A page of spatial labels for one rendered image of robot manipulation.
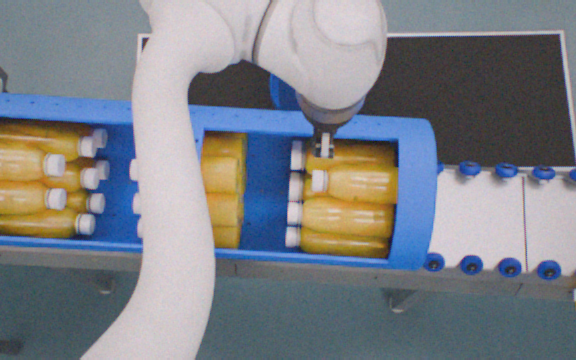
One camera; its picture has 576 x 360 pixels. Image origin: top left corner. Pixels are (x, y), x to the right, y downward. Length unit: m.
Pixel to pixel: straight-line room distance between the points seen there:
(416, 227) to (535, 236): 0.41
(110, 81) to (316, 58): 1.99
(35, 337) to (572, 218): 1.70
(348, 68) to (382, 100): 1.70
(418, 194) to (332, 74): 0.50
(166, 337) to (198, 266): 0.07
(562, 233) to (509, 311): 0.94
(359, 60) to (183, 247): 0.27
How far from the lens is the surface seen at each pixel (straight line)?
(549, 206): 1.56
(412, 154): 1.19
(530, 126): 2.49
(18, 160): 1.31
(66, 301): 2.46
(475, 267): 1.44
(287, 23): 0.73
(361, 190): 1.22
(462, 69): 2.51
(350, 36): 0.69
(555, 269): 1.48
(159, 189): 0.61
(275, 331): 2.34
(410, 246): 1.21
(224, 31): 0.73
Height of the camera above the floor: 2.33
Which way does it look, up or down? 73 degrees down
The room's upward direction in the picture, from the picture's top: straight up
